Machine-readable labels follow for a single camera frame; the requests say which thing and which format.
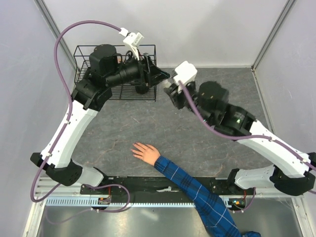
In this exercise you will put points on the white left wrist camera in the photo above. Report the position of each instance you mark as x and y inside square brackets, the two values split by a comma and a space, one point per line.
[132, 41]

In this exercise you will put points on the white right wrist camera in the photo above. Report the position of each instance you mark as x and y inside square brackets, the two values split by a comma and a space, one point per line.
[185, 73]

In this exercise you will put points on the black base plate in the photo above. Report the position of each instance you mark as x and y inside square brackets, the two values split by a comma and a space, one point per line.
[160, 189]

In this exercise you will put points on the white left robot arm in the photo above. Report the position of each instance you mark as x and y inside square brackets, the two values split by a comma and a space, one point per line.
[107, 69]

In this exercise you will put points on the black mug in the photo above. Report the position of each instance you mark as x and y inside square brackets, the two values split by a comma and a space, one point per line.
[140, 88]

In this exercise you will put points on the person's hand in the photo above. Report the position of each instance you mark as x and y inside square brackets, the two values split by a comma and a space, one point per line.
[146, 153]

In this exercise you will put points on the blue plaid sleeve forearm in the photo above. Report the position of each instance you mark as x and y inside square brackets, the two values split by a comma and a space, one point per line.
[211, 208]

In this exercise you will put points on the grey cable duct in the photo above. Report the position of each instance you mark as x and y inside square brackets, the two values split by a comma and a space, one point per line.
[97, 202]

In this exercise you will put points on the clear nail polish bottle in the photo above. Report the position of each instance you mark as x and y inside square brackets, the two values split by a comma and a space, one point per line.
[167, 83]

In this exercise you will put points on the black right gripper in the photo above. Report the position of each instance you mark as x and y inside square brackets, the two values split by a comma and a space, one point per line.
[176, 92]

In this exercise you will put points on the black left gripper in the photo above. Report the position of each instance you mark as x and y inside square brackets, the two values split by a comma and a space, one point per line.
[147, 68]

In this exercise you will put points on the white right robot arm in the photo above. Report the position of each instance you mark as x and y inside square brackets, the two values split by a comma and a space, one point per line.
[290, 169]

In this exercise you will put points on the black wire rack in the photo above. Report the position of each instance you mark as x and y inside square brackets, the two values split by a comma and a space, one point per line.
[126, 91]

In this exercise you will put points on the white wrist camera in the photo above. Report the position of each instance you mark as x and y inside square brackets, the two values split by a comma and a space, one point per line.
[185, 73]
[132, 41]

